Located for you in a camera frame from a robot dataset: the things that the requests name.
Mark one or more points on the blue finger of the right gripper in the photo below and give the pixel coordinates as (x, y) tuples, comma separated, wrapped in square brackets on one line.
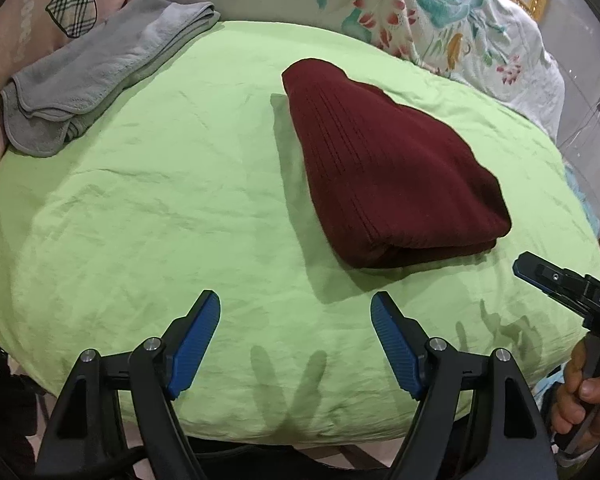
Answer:
[(562, 285)]

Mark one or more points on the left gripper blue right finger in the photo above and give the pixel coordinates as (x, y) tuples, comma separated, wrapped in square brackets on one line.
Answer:
[(404, 343)]

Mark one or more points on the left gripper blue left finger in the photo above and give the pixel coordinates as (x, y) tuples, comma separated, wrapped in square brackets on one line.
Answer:
[(186, 341)]

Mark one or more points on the dark red knit hoodie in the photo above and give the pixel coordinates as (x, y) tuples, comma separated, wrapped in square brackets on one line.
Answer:
[(392, 186)]

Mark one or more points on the person's right hand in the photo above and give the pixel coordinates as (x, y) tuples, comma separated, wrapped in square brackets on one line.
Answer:
[(568, 408)]

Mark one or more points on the light blue floral sheet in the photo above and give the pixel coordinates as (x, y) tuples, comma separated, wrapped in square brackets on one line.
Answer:
[(586, 206)]

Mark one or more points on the light green bed sheet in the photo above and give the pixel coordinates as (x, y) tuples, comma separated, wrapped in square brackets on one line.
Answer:
[(194, 180)]

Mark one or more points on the folded grey towel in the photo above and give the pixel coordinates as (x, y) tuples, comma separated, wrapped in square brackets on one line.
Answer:
[(56, 99)]

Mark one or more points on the white floral quilt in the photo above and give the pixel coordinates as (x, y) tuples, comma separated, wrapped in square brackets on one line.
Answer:
[(493, 46)]

